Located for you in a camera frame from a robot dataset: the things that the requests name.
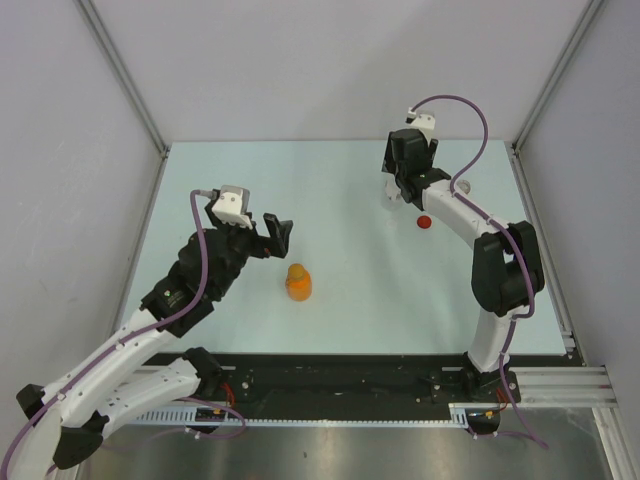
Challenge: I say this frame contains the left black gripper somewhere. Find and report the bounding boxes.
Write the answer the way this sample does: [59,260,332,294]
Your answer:
[205,203,291,298]

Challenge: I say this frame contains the orange juice bottle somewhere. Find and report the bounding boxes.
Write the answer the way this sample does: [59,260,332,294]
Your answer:
[285,263,312,302]

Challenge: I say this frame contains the milk bottle with red label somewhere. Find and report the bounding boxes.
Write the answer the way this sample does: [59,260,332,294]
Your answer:
[456,179,471,195]

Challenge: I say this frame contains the red bottle cap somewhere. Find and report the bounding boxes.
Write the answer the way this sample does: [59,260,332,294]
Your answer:
[417,215,432,229]

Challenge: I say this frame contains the clear water bottle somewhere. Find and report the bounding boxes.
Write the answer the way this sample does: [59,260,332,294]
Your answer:
[383,173,403,210]

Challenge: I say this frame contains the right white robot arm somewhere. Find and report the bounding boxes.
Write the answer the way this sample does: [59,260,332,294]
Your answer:
[382,128,545,401]

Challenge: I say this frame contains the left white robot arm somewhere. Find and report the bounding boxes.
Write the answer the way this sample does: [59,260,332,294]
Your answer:
[1,213,293,479]

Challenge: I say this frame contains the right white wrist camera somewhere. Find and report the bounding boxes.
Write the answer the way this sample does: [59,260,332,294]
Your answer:
[405,109,436,143]

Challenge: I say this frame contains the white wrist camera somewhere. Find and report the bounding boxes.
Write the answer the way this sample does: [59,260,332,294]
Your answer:
[405,109,436,143]
[209,185,253,230]

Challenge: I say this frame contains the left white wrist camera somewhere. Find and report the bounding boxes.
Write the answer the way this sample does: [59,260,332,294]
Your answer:
[209,185,253,230]

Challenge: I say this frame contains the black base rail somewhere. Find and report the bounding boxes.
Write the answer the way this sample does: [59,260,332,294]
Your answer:
[144,352,521,421]

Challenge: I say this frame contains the right aluminium frame post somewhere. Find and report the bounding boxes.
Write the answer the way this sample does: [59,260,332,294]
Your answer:
[512,0,609,151]

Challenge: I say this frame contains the aluminium frame post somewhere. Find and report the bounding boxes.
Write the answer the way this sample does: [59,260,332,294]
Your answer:
[74,0,169,156]
[512,0,609,151]

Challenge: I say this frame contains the white slotted cable duct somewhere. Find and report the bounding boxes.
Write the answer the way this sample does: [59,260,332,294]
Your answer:
[130,404,498,429]

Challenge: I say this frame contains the left aluminium frame post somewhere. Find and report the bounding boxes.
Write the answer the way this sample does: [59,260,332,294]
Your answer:
[74,0,169,156]

